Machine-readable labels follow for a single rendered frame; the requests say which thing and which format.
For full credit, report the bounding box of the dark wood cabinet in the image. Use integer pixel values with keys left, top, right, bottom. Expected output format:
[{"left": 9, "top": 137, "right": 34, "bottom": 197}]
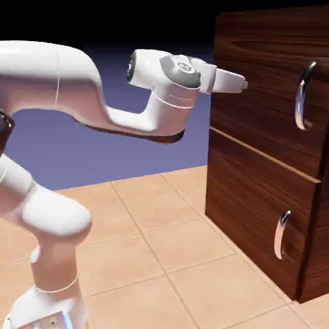
[{"left": 204, "top": 5, "right": 329, "bottom": 305}]

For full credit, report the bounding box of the dark wood cabinet door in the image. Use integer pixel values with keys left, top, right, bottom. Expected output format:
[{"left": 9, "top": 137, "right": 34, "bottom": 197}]
[
  {"left": 209, "top": 59, "right": 326, "bottom": 181},
  {"left": 204, "top": 128, "right": 321, "bottom": 302}
]

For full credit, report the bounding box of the curved silver metal handle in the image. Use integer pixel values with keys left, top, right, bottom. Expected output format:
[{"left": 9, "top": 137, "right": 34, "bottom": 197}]
[
  {"left": 294, "top": 60, "right": 318, "bottom": 131},
  {"left": 274, "top": 209, "right": 292, "bottom": 261}
]

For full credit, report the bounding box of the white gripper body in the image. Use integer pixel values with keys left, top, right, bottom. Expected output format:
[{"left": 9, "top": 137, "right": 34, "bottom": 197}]
[{"left": 212, "top": 67, "right": 245, "bottom": 94}]

